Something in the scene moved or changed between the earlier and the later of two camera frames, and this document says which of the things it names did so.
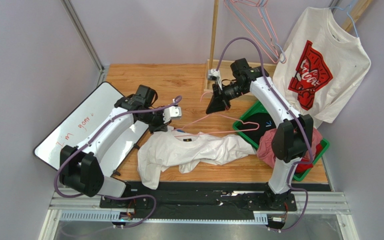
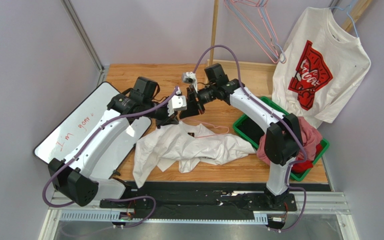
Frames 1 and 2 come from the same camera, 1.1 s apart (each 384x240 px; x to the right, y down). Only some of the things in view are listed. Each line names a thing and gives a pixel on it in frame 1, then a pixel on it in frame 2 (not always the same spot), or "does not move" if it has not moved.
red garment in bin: x=301 y=168 does not move
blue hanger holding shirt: x=341 y=9 does not move
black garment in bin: x=256 y=125 does not move
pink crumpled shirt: x=266 y=153 does not move
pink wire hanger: x=215 y=113 → x=209 y=124
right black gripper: x=221 y=94 → x=193 y=101
